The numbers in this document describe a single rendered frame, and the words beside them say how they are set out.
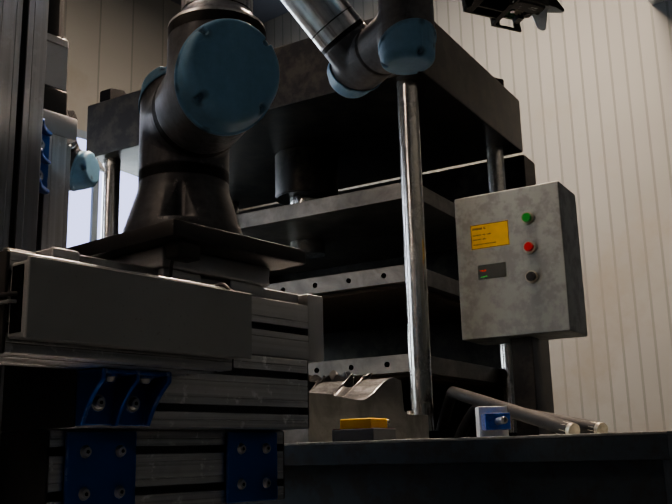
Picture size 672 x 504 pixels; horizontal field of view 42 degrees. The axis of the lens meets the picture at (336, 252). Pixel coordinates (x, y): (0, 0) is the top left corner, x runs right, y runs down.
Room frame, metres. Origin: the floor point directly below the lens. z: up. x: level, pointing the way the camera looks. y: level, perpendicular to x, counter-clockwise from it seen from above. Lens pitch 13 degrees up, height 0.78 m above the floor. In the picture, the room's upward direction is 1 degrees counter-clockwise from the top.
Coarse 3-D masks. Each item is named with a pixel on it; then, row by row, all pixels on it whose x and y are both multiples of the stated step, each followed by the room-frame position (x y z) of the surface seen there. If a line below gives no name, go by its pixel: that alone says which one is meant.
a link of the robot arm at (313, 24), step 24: (288, 0) 1.14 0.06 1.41; (312, 0) 1.12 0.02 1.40; (336, 0) 1.13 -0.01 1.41; (312, 24) 1.14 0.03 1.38; (336, 24) 1.14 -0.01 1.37; (360, 24) 1.15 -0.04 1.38; (336, 48) 1.15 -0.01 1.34; (336, 72) 1.19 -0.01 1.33; (360, 72) 1.15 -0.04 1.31; (360, 96) 1.23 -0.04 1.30
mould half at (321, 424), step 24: (336, 384) 1.91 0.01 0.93; (360, 384) 1.87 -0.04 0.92; (384, 384) 1.85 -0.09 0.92; (312, 408) 1.61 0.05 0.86; (336, 408) 1.68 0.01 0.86; (360, 408) 1.76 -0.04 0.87; (384, 408) 1.84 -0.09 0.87; (288, 432) 1.62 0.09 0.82; (312, 432) 1.61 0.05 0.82; (408, 432) 1.93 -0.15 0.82
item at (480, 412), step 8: (480, 408) 1.54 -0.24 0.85; (488, 408) 1.54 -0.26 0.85; (496, 408) 1.54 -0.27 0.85; (504, 408) 1.54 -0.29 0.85; (480, 416) 1.54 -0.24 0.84; (488, 416) 1.50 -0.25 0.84; (496, 416) 1.50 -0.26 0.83; (504, 416) 1.45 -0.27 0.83; (480, 424) 1.54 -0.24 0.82; (488, 424) 1.50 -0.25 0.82; (496, 424) 1.50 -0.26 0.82; (504, 424) 1.50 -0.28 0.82; (480, 432) 1.54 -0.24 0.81; (488, 432) 1.54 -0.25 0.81; (496, 432) 1.54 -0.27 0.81; (504, 432) 1.54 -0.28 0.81
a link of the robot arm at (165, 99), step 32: (192, 0) 0.92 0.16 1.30; (224, 0) 0.92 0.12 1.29; (192, 32) 0.89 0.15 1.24; (224, 32) 0.89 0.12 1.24; (256, 32) 0.90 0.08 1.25; (192, 64) 0.88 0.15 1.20; (224, 64) 0.89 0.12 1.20; (256, 64) 0.91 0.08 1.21; (160, 96) 0.97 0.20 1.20; (192, 96) 0.89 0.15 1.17; (224, 96) 0.90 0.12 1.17; (256, 96) 0.91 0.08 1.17; (192, 128) 0.95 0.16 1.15; (224, 128) 0.93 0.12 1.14
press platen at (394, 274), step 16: (352, 272) 2.48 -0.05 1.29; (368, 272) 2.45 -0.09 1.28; (384, 272) 2.42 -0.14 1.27; (400, 272) 2.40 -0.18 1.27; (432, 272) 2.49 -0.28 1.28; (272, 288) 2.62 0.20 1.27; (288, 288) 2.59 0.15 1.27; (304, 288) 2.56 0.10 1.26; (320, 288) 2.53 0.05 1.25; (336, 288) 2.51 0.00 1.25; (352, 288) 2.48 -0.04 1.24; (368, 288) 2.48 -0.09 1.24; (432, 288) 2.51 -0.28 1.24; (448, 288) 2.59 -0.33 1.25
